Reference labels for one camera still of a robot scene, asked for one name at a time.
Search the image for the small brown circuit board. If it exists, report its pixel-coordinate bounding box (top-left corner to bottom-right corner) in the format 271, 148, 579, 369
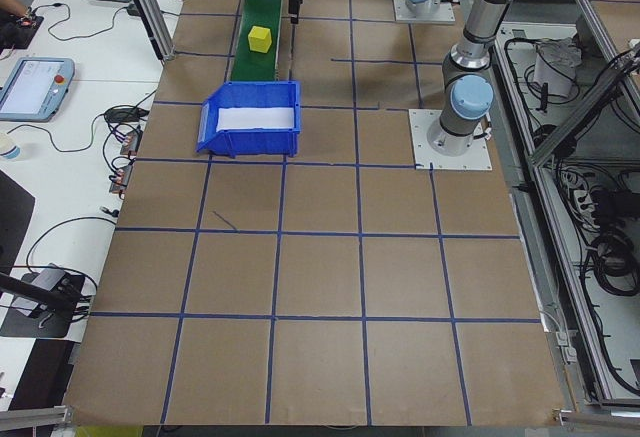
119, 129, 144, 156
108, 161, 135, 194

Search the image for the aluminium profile bar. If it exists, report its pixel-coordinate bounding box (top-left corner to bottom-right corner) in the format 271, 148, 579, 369
552, 406, 640, 431
0, 404, 76, 431

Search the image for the large black panel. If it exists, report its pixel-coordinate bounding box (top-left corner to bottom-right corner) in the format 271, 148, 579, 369
0, 169, 37, 271

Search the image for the white side table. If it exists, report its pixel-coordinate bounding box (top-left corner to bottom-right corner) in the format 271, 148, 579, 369
0, 0, 199, 398

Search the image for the blue plastic storage bin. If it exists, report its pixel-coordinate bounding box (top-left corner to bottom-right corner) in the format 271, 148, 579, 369
194, 80, 304, 159

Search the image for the yellow cube block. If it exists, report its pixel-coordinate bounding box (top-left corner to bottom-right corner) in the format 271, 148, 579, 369
248, 25, 274, 54

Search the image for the white power strip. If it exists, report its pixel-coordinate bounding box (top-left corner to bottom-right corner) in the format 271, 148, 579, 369
567, 171, 601, 231

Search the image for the V-shaped metal bar frame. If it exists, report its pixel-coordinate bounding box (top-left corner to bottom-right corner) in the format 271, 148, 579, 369
467, 0, 640, 408

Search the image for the small grey box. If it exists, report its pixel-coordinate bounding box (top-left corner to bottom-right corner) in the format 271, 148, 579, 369
34, 265, 76, 291

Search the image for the aluminium profile post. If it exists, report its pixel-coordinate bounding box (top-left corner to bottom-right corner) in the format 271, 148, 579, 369
113, 0, 176, 62

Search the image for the green conveyor belt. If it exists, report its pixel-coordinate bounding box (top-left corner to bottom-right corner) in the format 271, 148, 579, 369
227, 0, 294, 83

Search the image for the black cable coil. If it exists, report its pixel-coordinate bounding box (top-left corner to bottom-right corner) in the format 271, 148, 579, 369
530, 124, 559, 151
582, 229, 640, 301

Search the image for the white paper cup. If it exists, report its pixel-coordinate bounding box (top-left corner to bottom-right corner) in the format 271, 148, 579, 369
0, 131, 24, 162

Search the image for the black box in frame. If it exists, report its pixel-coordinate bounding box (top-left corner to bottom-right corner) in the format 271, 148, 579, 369
592, 187, 640, 222

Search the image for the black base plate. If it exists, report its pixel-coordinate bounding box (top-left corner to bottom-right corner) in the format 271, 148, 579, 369
0, 271, 87, 341

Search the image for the black electronics box with wires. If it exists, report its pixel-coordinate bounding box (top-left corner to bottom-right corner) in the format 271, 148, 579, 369
0, 12, 45, 51

